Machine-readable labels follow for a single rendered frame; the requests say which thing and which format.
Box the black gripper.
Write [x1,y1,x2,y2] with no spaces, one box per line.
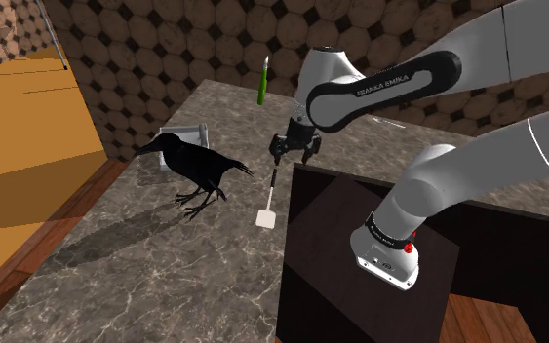
[268,117,323,167]

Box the green pen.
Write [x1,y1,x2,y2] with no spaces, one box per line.
[255,55,271,107]

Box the grey metal holder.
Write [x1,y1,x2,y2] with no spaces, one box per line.
[158,122,211,172]

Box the silver spoon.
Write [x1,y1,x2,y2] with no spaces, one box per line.
[372,116,408,131]

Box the black crow figure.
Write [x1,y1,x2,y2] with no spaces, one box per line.
[133,133,255,222]

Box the dark robot stand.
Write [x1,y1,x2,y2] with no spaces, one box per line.
[275,162,549,343]

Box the thin grey rod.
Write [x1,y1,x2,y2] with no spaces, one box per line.
[33,0,70,72]

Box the white spatula with black handle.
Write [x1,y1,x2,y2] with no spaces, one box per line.
[255,165,279,230]

